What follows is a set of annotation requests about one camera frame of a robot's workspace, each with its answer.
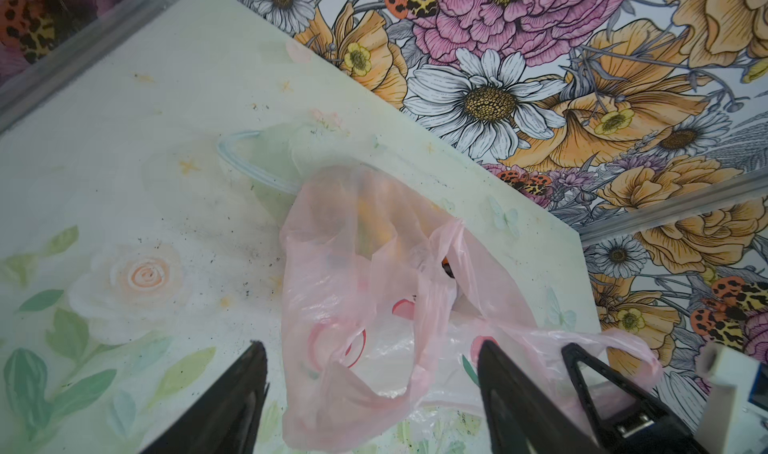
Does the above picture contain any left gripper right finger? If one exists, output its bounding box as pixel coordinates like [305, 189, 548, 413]
[478, 341, 604, 454]

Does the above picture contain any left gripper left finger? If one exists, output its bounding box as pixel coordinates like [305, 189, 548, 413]
[143, 341, 269, 454]

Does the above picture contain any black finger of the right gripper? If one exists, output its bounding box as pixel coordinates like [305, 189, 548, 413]
[561, 343, 706, 453]

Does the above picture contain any pink plastic bag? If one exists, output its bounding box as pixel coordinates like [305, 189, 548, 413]
[280, 165, 662, 453]

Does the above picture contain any orange fake carrot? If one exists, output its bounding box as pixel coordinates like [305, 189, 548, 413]
[441, 258, 455, 279]

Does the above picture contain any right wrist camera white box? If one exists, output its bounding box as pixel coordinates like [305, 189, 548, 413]
[695, 343, 767, 454]

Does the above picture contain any right aluminium corner post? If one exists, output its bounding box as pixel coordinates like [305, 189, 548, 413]
[577, 168, 767, 246]

